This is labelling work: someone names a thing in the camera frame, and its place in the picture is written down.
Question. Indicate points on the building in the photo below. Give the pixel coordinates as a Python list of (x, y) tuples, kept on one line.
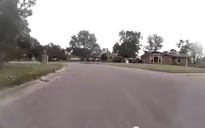
[(108, 56)]

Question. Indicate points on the tree with spreading crown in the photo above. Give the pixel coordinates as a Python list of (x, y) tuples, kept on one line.
[(128, 45)]

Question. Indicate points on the grey asphalt road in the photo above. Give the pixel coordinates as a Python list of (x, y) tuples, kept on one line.
[(116, 96)]

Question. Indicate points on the dark bushy trees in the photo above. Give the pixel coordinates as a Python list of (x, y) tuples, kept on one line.
[(56, 51)]

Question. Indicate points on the thin-crowned tree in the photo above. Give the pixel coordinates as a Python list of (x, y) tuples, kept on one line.
[(154, 42)]

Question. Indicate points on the brick house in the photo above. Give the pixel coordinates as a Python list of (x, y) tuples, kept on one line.
[(163, 59)]

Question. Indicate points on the pale concrete driveway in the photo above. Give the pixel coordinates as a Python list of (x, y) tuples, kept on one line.
[(23, 62)]

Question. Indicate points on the pale pillar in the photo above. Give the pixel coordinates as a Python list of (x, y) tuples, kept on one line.
[(186, 61)]

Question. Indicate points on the dry grass verge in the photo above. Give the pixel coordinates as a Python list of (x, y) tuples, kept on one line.
[(16, 75)]

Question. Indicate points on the pale leafy tree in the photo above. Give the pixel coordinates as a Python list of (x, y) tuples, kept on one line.
[(193, 50)]

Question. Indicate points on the concrete kerb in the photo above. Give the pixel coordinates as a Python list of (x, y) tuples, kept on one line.
[(10, 91)]

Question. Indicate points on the large dark tree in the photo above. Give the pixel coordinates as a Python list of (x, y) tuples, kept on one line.
[(3, 33)]

